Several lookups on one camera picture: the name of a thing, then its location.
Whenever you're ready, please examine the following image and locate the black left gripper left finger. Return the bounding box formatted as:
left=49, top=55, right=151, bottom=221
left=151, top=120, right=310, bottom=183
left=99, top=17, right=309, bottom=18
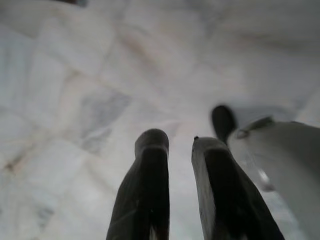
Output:
left=105, top=128, right=171, bottom=240

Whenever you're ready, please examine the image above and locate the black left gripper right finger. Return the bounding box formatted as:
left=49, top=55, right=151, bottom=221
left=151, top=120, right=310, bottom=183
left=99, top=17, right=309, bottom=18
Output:
left=191, top=136, right=286, bottom=240

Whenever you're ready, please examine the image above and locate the black robot foot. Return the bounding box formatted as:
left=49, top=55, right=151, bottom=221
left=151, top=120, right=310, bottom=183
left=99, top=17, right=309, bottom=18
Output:
left=211, top=105, right=238, bottom=145

